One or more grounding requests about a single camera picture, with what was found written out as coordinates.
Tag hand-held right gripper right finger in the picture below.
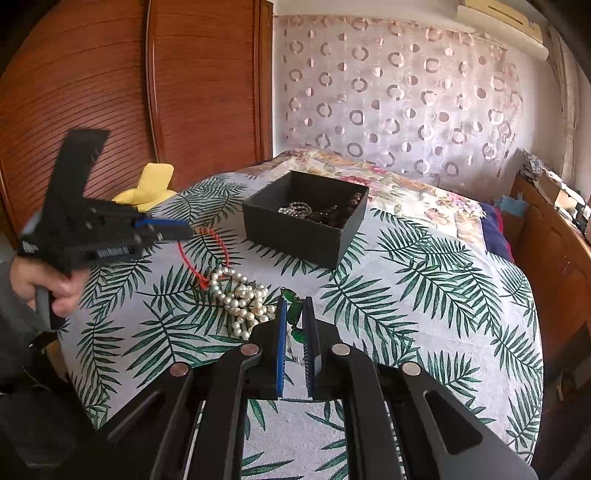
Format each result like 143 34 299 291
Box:
302 295 539 480

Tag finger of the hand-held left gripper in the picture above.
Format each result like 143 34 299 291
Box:
134 217 192 241

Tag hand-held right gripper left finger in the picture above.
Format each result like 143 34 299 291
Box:
106 295 289 480

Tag green stone bracelet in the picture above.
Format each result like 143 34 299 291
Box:
281 287 306 344

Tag red cord necklace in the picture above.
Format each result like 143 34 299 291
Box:
178 226 232 291

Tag black box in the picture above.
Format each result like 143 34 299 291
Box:
241 170 370 270

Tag small pearl bracelet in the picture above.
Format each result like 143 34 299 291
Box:
277 200 315 219

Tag brown bead bracelet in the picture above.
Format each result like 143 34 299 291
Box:
307 193 363 228

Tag person's left hand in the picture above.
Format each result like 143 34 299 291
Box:
11 256 90 319

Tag yellow plush toy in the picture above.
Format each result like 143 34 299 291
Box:
112 162 178 206

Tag leaf print cloth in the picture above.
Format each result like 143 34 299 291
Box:
60 173 544 480

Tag brown wooden wardrobe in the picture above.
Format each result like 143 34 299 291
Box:
0 0 274 259

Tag floral bedspread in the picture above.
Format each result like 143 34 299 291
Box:
235 148 490 250

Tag dark blue blanket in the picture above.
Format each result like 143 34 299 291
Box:
478 200 515 264

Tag teal paper bag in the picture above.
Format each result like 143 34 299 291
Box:
494 194 527 217

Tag wooden side cabinet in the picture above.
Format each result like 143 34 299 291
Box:
510 175 591 347

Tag pile of patterned papers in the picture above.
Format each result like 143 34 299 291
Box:
517 148 546 181

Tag cardboard box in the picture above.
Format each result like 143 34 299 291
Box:
538 168 578 208

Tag patterned window curtain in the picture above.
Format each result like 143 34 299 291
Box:
547 23 583 185

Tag beige air conditioner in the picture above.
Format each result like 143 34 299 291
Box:
457 0 550 61

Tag large white pearl necklace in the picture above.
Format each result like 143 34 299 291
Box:
208 267 278 340

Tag circle pattern wall drape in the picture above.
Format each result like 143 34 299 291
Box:
273 14 525 188

